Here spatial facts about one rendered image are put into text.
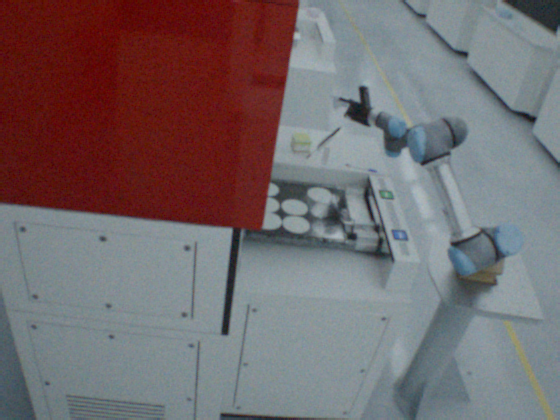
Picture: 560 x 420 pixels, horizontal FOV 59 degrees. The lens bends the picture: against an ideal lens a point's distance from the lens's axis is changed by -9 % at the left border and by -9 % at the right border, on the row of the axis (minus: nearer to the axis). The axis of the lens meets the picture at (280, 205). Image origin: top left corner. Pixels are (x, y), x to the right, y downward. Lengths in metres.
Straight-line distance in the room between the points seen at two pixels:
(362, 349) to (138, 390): 0.83
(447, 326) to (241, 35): 1.54
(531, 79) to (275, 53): 5.49
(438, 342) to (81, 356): 1.42
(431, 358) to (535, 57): 4.58
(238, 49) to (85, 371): 1.20
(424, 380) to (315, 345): 0.70
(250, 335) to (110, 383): 0.52
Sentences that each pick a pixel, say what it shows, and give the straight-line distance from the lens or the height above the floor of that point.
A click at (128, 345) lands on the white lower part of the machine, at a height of 0.72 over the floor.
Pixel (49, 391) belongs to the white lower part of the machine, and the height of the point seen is 0.41.
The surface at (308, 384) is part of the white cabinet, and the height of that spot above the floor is 0.33.
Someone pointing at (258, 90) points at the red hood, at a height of 1.60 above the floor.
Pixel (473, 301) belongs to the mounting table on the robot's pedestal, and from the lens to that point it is 2.02.
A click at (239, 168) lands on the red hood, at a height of 1.40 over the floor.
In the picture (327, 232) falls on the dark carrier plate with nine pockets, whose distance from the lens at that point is 1.96.
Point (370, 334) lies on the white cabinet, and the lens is 1.98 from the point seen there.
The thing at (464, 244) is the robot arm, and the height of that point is 1.06.
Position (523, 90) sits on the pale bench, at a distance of 6.50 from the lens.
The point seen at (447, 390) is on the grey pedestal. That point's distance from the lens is 2.70.
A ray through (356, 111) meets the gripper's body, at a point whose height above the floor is 1.18.
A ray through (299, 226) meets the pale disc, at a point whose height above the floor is 0.90.
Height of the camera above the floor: 2.05
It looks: 34 degrees down
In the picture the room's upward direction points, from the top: 10 degrees clockwise
